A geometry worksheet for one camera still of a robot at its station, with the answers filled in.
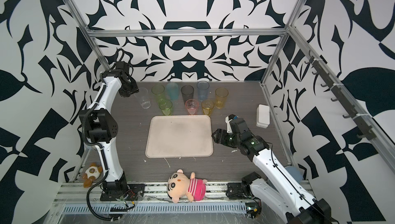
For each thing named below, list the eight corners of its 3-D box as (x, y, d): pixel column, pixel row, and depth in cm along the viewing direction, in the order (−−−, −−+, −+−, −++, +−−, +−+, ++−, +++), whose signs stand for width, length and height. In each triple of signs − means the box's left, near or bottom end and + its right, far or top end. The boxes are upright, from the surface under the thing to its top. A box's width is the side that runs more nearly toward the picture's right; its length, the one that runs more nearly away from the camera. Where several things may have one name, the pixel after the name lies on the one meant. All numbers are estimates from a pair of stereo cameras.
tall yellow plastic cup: (214, 110, 108) (216, 96, 96) (213, 101, 113) (215, 87, 101) (225, 110, 108) (229, 96, 96) (224, 101, 113) (227, 87, 101)
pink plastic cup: (185, 115, 103) (184, 109, 97) (186, 104, 108) (185, 98, 103) (198, 115, 103) (198, 109, 97) (198, 104, 108) (198, 98, 103)
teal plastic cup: (168, 101, 111) (165, 91, 102) (169, 92, 117) (167, 81, 108) (178, 101, 111) (176, 91, 102) (179, 92, 117) (178, 81, 108)
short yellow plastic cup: (201, 115, 103) (201, 108, 98) (201, 105, 108) (201, 99, 102) (213, 115, 103) (214, 108, 98) (212, 105, 108) (213, 99, 102)
